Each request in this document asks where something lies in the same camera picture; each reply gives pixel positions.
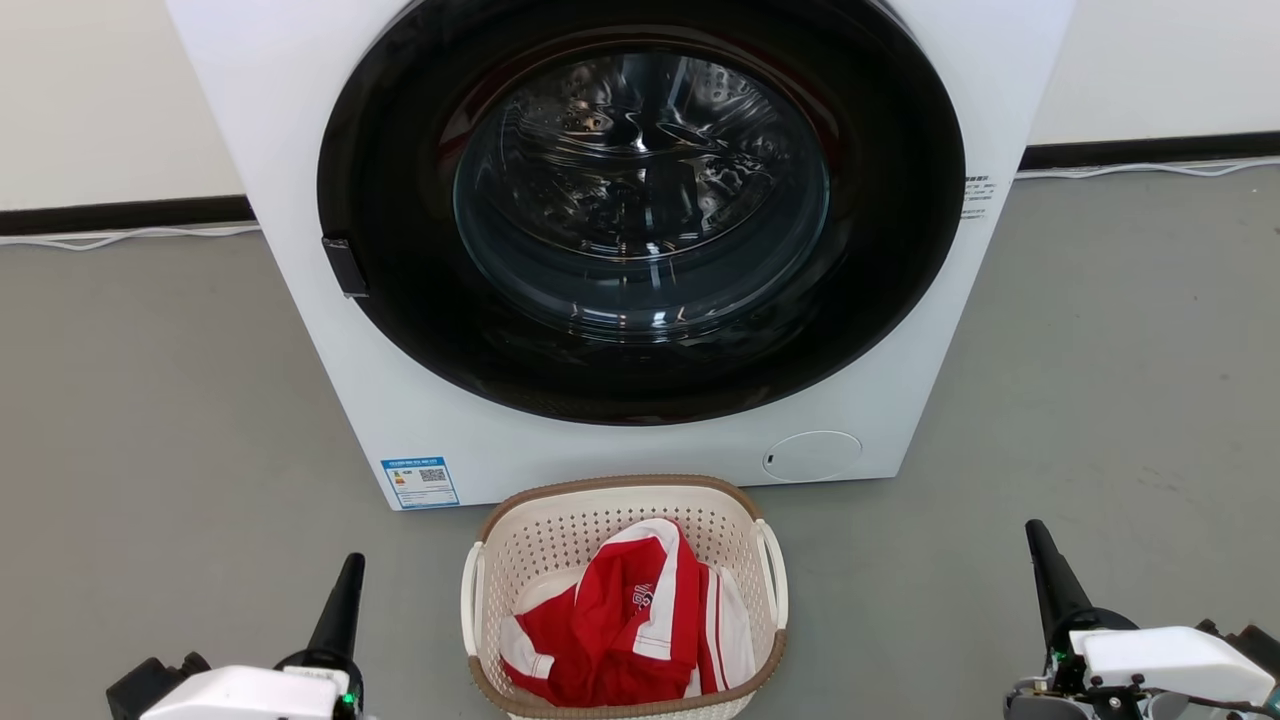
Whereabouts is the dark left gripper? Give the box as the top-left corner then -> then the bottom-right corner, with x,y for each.
274,552 -> 367,720

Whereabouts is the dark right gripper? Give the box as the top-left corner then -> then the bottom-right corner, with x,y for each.
1024,518 -> 1141,695

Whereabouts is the cream perforated plastic laundry basket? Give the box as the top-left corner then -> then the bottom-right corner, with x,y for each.
460,475 -> 790,720

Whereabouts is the blue energy label sticker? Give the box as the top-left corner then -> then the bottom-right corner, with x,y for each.
380,457 -> 461,511

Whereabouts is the round white filter cover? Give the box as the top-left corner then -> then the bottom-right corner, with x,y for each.
762,431 -> 864,483

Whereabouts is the red and white shirt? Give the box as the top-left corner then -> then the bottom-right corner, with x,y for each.
498,517 -> 757,708

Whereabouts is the round black glass washer door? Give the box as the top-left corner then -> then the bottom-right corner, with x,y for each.
316,0 -> 967,427

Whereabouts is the white front-load washing machine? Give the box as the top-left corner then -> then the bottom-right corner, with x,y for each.
165,0 -> 1078,512

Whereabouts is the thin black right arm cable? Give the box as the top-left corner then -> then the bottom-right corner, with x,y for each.
1150,690 -> 1280,717

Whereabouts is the black washer door handle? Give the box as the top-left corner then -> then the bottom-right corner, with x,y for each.
321,237 -> 370,299

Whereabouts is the white floor cable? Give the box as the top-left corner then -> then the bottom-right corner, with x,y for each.
0,223 -> 262,251
1016,156 -> 1280,181

